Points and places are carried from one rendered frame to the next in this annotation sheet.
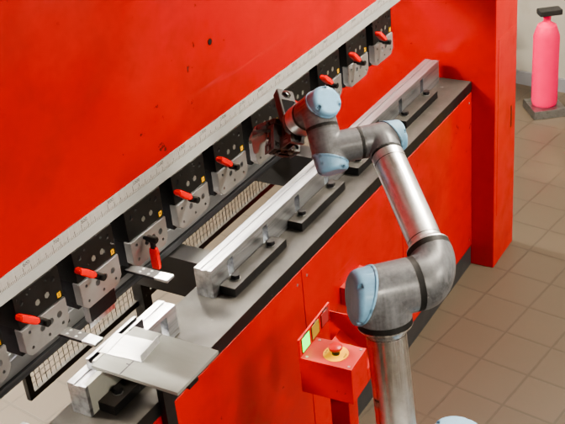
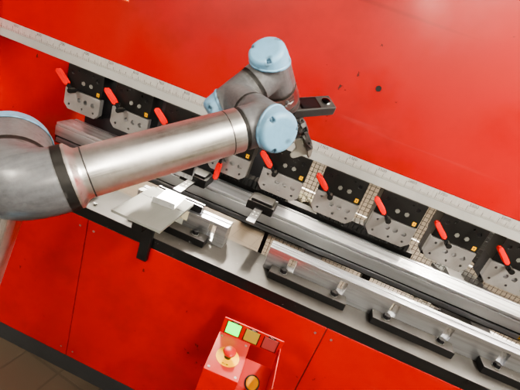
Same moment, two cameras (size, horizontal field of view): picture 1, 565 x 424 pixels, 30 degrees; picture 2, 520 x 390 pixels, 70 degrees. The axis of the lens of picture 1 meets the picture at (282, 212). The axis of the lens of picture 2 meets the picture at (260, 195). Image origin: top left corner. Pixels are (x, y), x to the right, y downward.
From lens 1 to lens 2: 2.30 m
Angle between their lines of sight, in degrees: 58
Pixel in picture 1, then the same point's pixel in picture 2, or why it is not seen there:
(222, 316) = (241, 268)
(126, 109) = not seen: hidden behind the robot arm
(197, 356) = (154, 221)
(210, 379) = (191, 278)
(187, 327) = (227, 251)
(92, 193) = (203, 84)
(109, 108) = (248, 42)
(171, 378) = (130, 209)
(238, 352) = (225, 295)
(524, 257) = not seen: outside the picture
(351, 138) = (238, 90)
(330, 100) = (265, 49)
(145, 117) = not seen: hidden behind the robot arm
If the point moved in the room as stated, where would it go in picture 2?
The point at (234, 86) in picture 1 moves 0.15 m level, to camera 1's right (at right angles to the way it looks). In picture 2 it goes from (383, 149) to (413, 169)
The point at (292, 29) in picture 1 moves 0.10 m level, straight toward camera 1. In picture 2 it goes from (495, 176) to (473, 169)
